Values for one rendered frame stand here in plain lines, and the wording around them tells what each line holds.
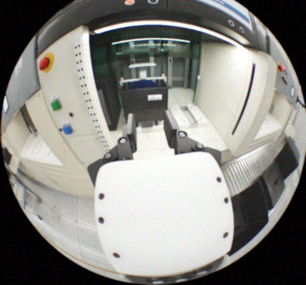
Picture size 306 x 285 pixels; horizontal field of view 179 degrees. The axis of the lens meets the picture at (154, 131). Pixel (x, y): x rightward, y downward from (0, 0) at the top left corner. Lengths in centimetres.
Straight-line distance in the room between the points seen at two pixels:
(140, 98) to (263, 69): 55
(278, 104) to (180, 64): 161
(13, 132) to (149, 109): 169
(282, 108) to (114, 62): 208
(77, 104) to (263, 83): 62
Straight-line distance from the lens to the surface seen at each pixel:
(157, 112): 54
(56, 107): 37
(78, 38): 30
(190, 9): 31
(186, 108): 81
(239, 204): 67
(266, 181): 76
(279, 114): 195
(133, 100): 50
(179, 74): 125
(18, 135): 174
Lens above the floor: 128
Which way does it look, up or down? 42 degrees down
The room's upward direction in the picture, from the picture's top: 2 degrees counter-clockwise
